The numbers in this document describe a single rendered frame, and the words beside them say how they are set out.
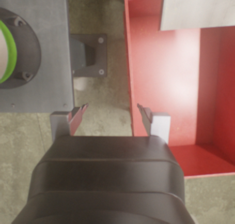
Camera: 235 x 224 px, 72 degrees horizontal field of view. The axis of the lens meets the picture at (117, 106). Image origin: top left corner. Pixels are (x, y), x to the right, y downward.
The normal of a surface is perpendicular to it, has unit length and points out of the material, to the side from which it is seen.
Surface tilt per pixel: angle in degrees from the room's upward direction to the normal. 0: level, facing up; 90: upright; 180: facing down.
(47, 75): 0
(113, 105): 0
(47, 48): 0
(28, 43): 69
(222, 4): 30
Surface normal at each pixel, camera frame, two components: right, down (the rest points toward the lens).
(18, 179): 0.00, 0.28
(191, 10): 0.04, 0.72
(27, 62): 0.88, 0.41
